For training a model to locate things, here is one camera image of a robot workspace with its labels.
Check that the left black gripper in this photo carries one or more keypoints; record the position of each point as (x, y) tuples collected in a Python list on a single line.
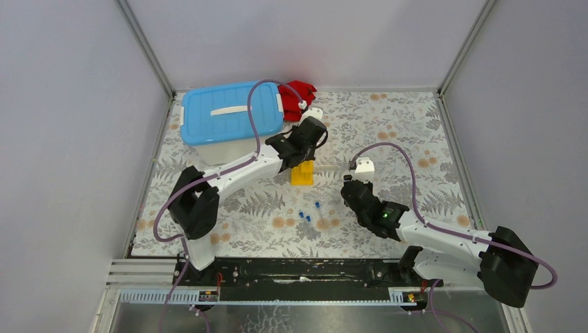
[(308, 154)]

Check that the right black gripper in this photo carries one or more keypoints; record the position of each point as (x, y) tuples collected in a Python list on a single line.
[(369, 184)]

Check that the blue plastic bin lid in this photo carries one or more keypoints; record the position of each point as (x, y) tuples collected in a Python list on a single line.
[(217, 114)]

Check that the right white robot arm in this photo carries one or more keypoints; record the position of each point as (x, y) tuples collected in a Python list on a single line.
[(497, 261)]

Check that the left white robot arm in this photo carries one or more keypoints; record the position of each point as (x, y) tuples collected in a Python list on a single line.
[(197, 195)]

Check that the clear plastic tube rack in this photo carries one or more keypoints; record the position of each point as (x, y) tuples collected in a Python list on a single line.
[(325, 155)]

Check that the yellow test tube rack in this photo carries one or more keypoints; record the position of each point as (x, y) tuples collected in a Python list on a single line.
[(302, 175)]

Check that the red cloth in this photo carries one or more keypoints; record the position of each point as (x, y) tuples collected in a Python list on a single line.
[(290, 102)]

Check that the floral patterned table mat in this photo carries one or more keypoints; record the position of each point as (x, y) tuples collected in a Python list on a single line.
[(402, 133)]

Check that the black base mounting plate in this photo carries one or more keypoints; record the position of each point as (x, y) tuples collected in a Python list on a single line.
[(263, 279)]

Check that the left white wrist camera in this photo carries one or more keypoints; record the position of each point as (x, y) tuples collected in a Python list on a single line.
[(312, 111)]

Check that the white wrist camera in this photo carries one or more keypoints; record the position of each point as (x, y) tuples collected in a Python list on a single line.
[(312, 111), (362, 169)]

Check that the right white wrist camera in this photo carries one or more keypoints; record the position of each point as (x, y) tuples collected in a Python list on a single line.
[(362, 169)]

